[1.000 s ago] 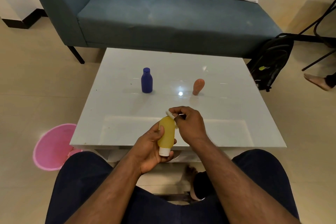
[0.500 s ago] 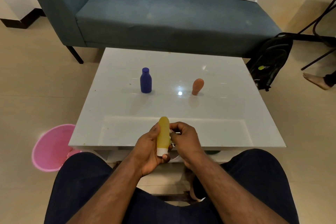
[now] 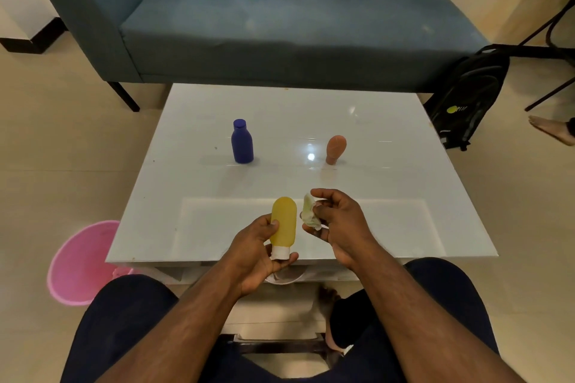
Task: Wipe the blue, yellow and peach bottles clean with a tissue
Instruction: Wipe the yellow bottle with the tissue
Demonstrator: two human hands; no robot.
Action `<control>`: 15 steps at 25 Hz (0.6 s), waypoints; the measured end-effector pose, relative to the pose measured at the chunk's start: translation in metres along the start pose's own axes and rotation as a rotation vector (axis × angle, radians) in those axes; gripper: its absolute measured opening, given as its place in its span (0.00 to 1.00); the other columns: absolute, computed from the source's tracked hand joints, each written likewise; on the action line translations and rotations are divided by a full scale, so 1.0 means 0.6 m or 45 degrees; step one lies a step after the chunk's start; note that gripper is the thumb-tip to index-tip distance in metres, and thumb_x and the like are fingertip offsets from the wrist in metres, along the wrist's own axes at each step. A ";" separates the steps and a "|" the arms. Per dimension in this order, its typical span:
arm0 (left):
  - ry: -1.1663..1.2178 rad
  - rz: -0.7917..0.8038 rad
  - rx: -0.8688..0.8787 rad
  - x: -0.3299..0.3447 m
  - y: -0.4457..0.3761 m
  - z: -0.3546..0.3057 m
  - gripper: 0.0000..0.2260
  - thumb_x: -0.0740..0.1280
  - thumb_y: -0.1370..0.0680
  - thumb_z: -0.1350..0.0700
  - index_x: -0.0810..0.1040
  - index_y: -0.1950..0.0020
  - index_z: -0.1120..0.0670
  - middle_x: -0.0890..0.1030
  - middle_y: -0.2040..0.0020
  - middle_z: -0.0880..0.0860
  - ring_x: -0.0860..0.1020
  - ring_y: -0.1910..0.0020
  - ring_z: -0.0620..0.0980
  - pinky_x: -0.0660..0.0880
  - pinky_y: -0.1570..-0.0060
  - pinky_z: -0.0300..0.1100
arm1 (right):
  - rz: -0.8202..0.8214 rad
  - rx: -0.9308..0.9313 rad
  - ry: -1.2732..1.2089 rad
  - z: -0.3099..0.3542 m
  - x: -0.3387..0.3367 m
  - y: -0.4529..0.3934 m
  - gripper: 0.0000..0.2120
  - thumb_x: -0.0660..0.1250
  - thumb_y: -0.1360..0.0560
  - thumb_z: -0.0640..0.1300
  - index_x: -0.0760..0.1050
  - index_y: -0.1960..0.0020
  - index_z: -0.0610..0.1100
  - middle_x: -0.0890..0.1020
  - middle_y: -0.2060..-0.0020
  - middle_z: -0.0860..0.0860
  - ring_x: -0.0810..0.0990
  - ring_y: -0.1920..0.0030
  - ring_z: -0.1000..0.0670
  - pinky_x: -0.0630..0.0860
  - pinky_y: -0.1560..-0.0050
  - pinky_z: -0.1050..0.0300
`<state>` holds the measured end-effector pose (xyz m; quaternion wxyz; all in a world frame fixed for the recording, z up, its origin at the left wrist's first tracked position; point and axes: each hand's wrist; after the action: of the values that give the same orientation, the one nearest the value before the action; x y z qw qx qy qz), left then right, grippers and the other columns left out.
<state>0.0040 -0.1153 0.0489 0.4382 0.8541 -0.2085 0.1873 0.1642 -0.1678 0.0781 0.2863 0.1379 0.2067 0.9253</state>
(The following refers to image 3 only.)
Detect person's right hand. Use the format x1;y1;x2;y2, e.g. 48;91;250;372
302;188;382;269

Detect person's left hand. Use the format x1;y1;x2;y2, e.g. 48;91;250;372
223;215;299;298

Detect white tissue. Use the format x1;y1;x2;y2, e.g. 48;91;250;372
300;192;324;232

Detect yellow squeeze bottle white cap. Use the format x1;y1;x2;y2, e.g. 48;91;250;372
270;196;298;261

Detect person's left forearm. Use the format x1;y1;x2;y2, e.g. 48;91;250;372
96;259;252;383

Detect person's right forearm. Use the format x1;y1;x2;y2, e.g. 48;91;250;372
350;244;526;383

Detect white bowl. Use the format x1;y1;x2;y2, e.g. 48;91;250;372
265;265;306;285

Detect person's bare foot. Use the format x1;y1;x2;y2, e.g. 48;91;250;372
314;285;344;352

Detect orange squeeze bottle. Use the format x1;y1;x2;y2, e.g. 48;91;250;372
326;135;347;165

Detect dark blue plastic bottle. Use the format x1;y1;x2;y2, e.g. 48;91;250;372
231;119;254;164

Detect white glossy coffee table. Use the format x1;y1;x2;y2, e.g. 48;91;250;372
105;83;499;338

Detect person's dark blue shorts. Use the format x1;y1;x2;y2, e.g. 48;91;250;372
60;258;502;383

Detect blue fabric sofa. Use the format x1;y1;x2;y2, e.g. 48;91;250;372
16;0;490;112

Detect pink plastic waste bin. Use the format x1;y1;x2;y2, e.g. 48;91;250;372
47;220;135;307

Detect black backpack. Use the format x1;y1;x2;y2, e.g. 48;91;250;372
424;47;511;152

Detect metal seat frame bar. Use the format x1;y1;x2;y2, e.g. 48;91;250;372
227;332;334;357

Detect black metal chair frame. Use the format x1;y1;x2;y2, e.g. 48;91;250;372
492;0;575;112

